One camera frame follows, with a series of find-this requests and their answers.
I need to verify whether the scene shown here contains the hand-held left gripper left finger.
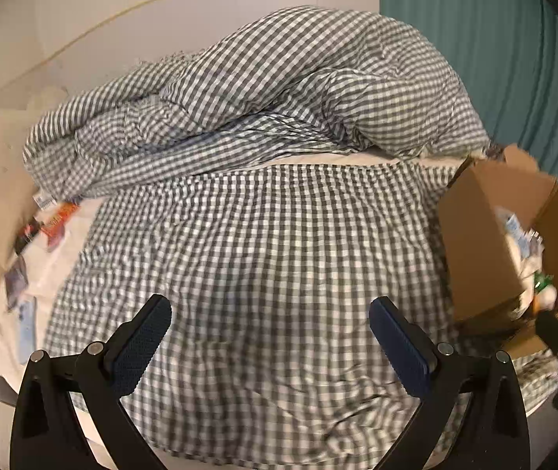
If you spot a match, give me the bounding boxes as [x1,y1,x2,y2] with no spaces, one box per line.
[11,294,173,470]

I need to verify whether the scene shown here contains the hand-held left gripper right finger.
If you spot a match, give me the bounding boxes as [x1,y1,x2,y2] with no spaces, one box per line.
[368,296,531,470]

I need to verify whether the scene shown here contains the cardboard box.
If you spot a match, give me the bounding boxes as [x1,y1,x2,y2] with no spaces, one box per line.
[436,144,558,358]

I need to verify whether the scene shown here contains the light blue flat packet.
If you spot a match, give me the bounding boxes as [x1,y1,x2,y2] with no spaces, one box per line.
[17,296,37,353]

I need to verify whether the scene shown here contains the dark photo cards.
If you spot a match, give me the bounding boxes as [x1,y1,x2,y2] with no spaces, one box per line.
[4,255,30,311]

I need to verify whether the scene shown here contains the grey checked bed sheet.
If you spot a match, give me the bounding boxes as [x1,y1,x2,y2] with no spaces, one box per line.
[44,159,558,456]

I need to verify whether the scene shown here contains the orange snack packet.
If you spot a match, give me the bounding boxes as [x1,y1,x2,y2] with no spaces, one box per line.
[39,203,81,236]

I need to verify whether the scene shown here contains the small dark card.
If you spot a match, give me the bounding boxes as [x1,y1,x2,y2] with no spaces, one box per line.
[14,222,40,255]

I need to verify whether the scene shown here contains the teal curtain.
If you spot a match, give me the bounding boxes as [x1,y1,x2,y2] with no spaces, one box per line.
[376,0,558,206]

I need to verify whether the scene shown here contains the grey checked duvet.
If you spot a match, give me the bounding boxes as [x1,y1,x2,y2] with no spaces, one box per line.
[22,6,488,199]

